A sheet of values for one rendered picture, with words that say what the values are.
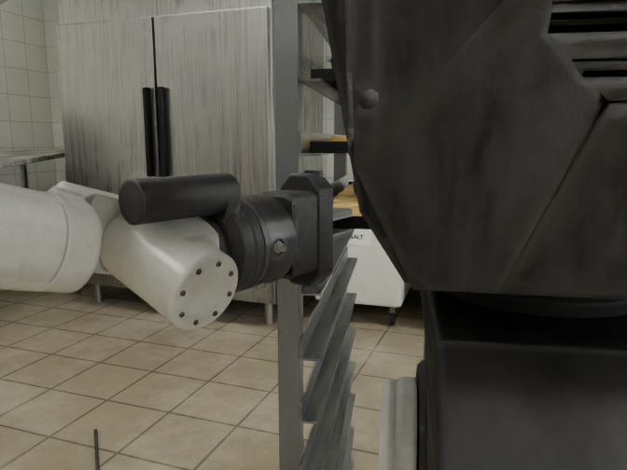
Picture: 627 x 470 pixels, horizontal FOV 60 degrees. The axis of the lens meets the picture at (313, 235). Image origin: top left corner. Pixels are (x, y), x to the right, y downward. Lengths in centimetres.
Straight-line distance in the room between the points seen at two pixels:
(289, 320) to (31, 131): 433
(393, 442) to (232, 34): 282
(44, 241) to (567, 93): 29
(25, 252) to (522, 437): 28
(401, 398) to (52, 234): 24
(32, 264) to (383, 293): 281
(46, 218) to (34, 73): 466
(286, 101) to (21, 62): 433
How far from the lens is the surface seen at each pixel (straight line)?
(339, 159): 129
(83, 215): 38
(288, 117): 69
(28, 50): 501
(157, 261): 41
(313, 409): 81
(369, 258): 307
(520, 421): 24
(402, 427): 34
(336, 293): 104
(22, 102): 490
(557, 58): 18
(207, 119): 310
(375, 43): 18
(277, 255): 49
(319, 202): 56
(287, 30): 70
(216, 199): 45
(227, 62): 306
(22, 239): 36
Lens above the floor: 106
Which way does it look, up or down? 10 degrees down
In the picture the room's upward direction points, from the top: straight up
